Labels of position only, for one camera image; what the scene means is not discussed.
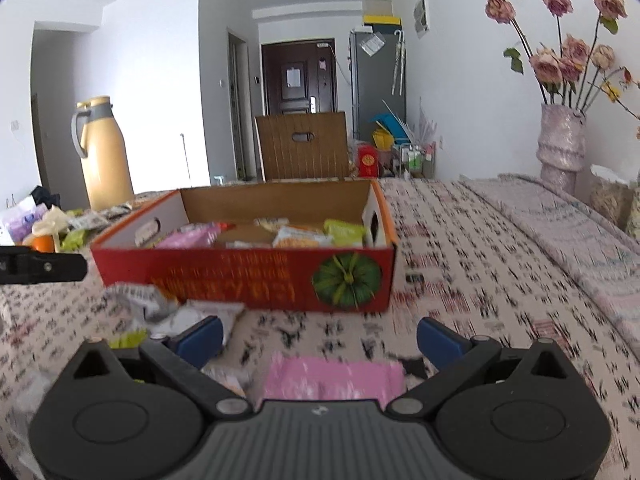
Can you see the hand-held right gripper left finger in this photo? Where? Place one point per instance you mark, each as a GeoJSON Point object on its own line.
{"type": "Point", "coordinates": [200, 342]}

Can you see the pink quilted cloth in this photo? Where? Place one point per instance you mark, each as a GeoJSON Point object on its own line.
{"type": "Point", "coordinates": [565, 240]}

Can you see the yellow bag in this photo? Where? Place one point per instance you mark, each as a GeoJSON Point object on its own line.
{"type": "Point", "coordinates": [384, 139]}

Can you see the thin metal stick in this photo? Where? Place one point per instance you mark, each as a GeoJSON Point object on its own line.
{"type": "Point", "coordinates": [186, 157]}

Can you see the red cardboard box pumpkin print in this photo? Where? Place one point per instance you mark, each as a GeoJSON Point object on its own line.
{"type": "Point", "coordinates": [225, 275]}

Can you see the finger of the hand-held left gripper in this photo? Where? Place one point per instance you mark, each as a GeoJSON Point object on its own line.
{"type": "Point", "coordinates": [55, 267]}

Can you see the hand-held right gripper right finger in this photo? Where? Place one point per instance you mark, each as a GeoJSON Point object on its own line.
{"type": "Point", "coordinates": [440, 342]}

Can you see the white umbrella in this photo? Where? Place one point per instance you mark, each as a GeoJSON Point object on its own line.
{"type": "Point", "coordinates": [398, 62]}

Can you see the white printed packet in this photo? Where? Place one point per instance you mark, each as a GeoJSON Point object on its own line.
{"type": "Point", "coordinates": [89, 220]}

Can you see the paper sheet on refrigerator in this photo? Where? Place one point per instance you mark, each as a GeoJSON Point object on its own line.
{"type": "Point", "coordinates": [372, 45]}

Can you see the silver white snack packet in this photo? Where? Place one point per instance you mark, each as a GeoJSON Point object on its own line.
{"type": "Point", "coordinates": [137, 300]}

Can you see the yellow and black box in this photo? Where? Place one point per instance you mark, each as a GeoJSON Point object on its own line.
{"type": "Point", "coordinates": [382, 22]}

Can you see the yellow thermos jug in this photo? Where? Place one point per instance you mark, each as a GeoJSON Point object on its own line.
{"type": "Point", "coordinates": [105, 160]}

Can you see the dried pink roses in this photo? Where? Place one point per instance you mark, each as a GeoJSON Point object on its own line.
{"type": "Point", "coordinates": [570, 55]}

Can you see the red gift box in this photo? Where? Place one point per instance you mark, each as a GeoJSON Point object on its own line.
{"type": "Point", "coordinates": [368, 161]}

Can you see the grey refrigerator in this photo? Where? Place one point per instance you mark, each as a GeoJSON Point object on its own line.
{"type": "Point", "coordinates": [377, 90]}

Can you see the cream plastic bag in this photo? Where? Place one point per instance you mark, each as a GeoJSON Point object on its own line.
{"type": "Point", "coordinates": [50, 222]}

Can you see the light green snack packet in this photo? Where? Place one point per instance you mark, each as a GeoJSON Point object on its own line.
{"type": "Point", "coordinates": [345, 232]}

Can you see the purple tissue pack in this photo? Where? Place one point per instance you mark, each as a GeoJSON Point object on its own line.
{"type": "Point", "coordinates": [22, 222]}

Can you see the pale pink snack packet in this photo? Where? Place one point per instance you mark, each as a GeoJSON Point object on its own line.
{"type": "Point", "coordinates": [192, 236]}

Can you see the grey interior door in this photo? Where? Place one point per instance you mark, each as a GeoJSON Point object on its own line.
{"type": "Point", "coordinates": [239, 110]}

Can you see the pink textured vase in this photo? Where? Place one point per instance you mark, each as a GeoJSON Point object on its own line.
{"type": "Point", "coordinates": [561, 145]}

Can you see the white drying rack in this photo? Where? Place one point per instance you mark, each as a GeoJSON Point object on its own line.
{"type": "Point", "coordinates": [427, 125]}

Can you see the wooden chair back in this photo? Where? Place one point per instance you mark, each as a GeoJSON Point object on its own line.
{"type": "Point", "coordinates": [300, 157]}

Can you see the orange fruit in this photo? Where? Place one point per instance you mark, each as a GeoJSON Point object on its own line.
{"type": "Point", "coordinates": [42, 244]}

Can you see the dark brown entrance door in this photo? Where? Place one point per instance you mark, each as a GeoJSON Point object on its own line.
{"type": "Point", "coordinates": [297, 100]}

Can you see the blue plastic basket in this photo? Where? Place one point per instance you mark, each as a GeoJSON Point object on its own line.
{"type": "Point", "coordinates": [390, 124]}

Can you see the small green packet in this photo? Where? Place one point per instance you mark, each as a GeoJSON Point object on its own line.
{"type": "Point", "coordinates": [80, 239]}

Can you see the white cardboard box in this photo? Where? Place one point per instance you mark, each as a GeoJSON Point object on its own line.
{"type": "Point", "coordinates": [378, 1]}

